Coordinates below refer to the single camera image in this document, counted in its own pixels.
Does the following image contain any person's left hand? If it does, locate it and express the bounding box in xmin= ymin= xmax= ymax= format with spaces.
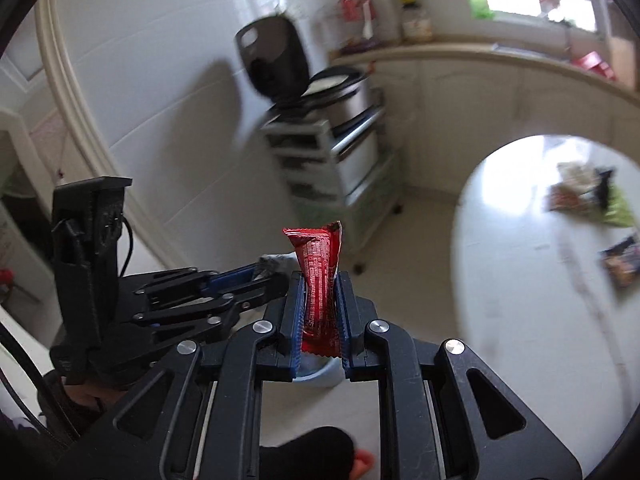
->
xmin=62 ymin=380 xmax=118 ymax=413

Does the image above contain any round marble table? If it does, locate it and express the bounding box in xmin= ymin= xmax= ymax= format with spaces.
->
xmin=450 ymin=134 xmax=640 ymax=453

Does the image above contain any large clear jar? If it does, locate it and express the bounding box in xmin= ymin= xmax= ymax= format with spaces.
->
xmin=400 ymin=6 xmax=433 ymax=43

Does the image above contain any white storage cart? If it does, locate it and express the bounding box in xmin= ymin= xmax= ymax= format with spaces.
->
xmin=260 ymin=105 xmax=406 ymax=266

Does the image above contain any black cable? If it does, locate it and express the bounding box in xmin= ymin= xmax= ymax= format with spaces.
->
xmin=117 ymin=217 xmax=135 ymax=278

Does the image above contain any red basin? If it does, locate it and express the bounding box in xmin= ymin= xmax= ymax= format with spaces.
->
xmin=570 ymin=51 xmax=618 ymax=81

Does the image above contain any black wrapper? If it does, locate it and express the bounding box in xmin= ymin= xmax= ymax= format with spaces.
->
xmin=595 ymin=170 xmax=615 ymax=208

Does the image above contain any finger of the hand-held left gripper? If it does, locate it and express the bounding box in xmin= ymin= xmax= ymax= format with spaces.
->
xmin=131 ymin=284 xmax=292 ymax=356
xmin=135 ymin=260 xmax=293 ymax=309

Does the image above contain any wire utensil stand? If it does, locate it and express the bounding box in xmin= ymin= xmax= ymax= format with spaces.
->
xmin=320 ymin=0 xmax=381 ymax=56

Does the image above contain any blue plastic bin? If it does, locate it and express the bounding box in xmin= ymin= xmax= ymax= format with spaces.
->
xmin=295 ymin=360 xmax=346 ymax=388

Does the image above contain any black rice cooker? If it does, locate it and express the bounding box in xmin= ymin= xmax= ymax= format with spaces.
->
xmin=235 ymin=14 xmax=375 ymax=128

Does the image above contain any person's black sock foot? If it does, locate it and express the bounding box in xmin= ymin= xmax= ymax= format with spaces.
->
xmin=260 ymin=426 xmax=357 ymax=480

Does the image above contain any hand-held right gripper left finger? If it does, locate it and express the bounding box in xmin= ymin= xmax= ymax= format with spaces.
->
xmin=75 ymin=272 xmax=307 ymax=480

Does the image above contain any cream door frame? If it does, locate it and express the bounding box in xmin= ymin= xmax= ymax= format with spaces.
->
xmin=32 ymin=0 xmax=171 ymax=271

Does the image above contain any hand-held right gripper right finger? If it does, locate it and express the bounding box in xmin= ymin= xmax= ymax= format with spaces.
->
xmin=339 ymin=272 xmax=583 ymax=480

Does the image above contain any brown red wrapper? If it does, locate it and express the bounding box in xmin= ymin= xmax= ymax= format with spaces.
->
xmin=547 ymin=185 xmax=601 ymax=216

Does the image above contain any dark snack packet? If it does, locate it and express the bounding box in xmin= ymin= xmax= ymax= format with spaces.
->
xmin=600 ymin=237 xmax=640 ymax=288

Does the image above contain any lime green wrapper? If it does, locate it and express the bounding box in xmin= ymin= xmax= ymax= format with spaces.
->
xmin=595 ymin=185 xmax=636 ymax=226

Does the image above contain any wooden cutting board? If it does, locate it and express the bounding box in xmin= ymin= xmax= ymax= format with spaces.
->
xmin=607 ymin=35 xmax=633 ymax=81

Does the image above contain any red snack wrapper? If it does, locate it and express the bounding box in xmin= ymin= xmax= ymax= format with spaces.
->
xmin=282 ymin=220 xmax=343 ymax=356

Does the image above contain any orange slipper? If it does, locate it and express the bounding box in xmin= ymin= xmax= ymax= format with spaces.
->
xmin=350 ymin=449 xmax=376 ymax=480

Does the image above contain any grey wrapper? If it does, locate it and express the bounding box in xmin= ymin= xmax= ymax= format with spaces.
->
xmin=257 ymin=254 xmax=293 ymax=278

